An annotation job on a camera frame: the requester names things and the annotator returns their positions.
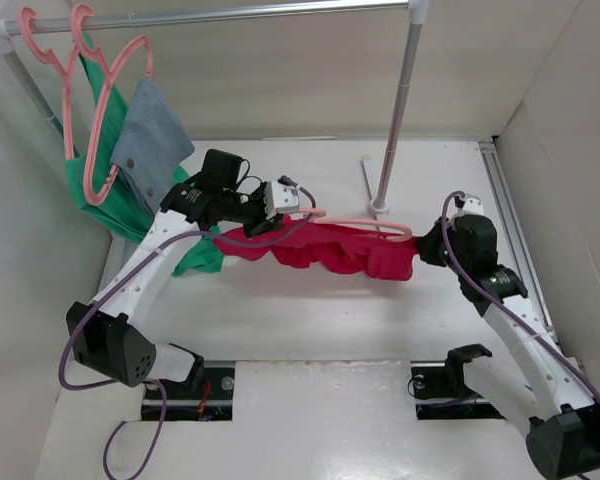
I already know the metal clothes rack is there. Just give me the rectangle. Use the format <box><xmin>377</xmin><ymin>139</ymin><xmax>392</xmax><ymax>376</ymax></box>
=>
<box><xmin>0</xmin><ymin>1</ymin><xmax>430</xmax><ymax>214</ymax></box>

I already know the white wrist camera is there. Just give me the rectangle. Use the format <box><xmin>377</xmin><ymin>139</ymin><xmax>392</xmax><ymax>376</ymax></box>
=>
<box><xmin>264</xmin><ymin>181</ymin><xmax>300</xmax><ymax>219</ymax></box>
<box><xmin>454</xmin><ymin>192</ymin><xmax>484</xmax><ymax>217</ymax></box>

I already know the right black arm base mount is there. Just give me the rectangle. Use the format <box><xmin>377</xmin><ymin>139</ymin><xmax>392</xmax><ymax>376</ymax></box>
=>
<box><xmin>407</xmin><ymin>344</ymin><xmax>503</xmax><ymax>421</ymax></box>

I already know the aluminium rail right side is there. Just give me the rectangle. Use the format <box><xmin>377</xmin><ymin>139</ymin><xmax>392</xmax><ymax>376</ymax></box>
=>
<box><xmin>478</xmin><ymin>141</ymin><xmax>560</xmax><ymax>345</ymax></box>

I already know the pink plastic hanger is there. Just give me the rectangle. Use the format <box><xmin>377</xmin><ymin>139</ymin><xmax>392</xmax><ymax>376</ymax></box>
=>
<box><xmin>293</xmin><ymin>208</ymin><xmax>413</xmax><ymax>242</ymax></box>

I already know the pink hanger holding denim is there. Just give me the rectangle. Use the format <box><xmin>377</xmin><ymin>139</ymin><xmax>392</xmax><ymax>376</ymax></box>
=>
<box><xmin>70</xmin><ymin>3</ymin><xmax>154</xmax><ymax>206</ymax></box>

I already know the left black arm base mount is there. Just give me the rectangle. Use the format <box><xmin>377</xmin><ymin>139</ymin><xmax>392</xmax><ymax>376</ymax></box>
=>
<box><xmin>161</xmin><ymin>361</ymin><xmax>236</xmax><ymax>422</ymax></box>

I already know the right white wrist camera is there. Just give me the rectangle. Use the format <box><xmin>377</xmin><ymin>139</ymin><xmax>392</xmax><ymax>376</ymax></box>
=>
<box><xmin>454</xmin><ymin>192</ymin><xmax>484</xmax><ymax>217</ymax></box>

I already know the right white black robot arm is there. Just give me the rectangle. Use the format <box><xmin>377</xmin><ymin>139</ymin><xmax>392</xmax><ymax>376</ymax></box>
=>
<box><xmin>416</xmin><ymin>210</ymin><xmax>600</xmax><ymax>479</ymax></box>

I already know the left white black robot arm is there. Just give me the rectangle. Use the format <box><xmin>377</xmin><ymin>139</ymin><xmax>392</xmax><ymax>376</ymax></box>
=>
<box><xmin>58</xmin><ymin>149</ymin><xmax>300</xmax><ymax>397</ymax></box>

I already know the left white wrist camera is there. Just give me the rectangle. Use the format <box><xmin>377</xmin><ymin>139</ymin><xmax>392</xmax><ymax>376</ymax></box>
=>
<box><xmin>264</xmin><ymin>181</ymin><xmax>300</xmax><ymax>219</ymax></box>

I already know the pink hanger holding green shirt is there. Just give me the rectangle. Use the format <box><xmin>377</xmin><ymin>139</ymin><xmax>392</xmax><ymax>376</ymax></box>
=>
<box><xmin>18</xmin><ymin>4</ymin><xmax>97</xmax><ymax>163</ymax></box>

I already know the red t shirt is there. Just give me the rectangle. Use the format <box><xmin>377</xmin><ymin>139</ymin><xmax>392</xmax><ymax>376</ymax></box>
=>
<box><xmin>213</xmin><ymin>223</ymin><xmax>419</xmax><ymax>281</ymax></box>

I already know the green t shirt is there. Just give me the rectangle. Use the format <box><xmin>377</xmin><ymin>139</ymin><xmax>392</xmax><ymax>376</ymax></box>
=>
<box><xmin>63</xmin><ymin>32</ymin><xmax>226</xmax><ymax>277</ymax></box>

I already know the blue denim garment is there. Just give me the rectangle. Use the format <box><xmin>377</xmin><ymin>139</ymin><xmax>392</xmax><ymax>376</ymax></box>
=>
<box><xmin>111</xmin><ymin>78</ymin><xmax>195</xmax><ymax>215</ymax></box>

